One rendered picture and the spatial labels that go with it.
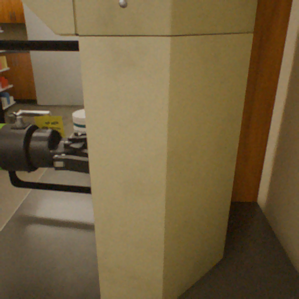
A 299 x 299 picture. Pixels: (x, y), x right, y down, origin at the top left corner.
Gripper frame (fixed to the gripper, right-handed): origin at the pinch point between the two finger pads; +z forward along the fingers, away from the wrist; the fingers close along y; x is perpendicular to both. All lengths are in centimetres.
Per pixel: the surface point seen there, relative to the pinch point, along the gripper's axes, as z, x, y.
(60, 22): -8.2, -22.4, -14.3
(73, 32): -6.8, -21.3, -14.2
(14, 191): -132, 120, 171
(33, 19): -218, -29, 467
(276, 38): 30.1, -19.3, 24.1
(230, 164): 16.8, 2.0, -0.8
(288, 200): 36.0, 18.3, 13.7
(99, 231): -5.5, 7.9, -14.1
